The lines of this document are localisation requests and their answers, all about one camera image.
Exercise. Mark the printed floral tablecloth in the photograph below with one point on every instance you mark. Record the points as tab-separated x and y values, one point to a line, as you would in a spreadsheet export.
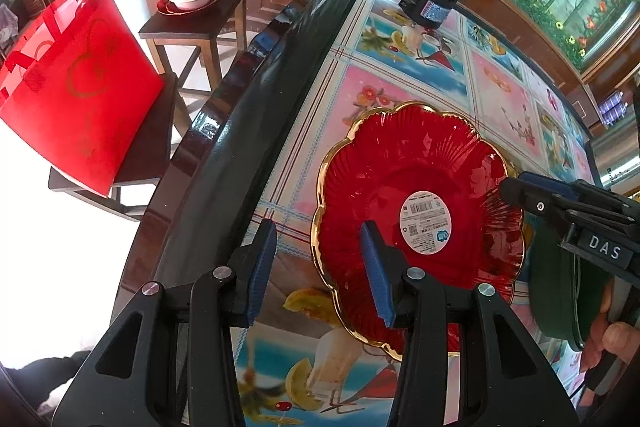
390	77

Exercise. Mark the dark wooden stool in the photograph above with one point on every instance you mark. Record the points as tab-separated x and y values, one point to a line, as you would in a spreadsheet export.
150	147
222	4

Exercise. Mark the dark cloth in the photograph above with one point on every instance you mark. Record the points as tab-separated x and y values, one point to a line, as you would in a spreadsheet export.
45	372

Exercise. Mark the person's right hand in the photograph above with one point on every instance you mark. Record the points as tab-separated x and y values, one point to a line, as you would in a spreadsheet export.
619	337

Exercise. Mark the black glossy dining table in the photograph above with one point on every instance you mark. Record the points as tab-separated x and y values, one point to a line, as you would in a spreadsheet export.
240	117

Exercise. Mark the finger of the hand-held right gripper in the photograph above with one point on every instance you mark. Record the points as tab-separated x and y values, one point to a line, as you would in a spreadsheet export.
530	199
550	184

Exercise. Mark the red gold-rimmed glass plate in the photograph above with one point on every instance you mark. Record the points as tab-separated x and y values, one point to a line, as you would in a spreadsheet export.
400	167
167	8

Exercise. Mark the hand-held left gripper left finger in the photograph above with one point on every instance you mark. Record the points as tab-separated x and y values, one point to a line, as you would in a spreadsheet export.
262	274

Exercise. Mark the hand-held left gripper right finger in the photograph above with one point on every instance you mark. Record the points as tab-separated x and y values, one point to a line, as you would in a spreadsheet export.
377	279

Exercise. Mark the purple bottle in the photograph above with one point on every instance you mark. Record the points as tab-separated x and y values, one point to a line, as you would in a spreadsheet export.
614	116
615	99

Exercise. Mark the dark green plate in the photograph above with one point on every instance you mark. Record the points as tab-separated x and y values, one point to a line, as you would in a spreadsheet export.
550	292

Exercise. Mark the red paper gift bag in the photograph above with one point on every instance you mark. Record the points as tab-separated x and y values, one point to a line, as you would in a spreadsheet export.
75	107

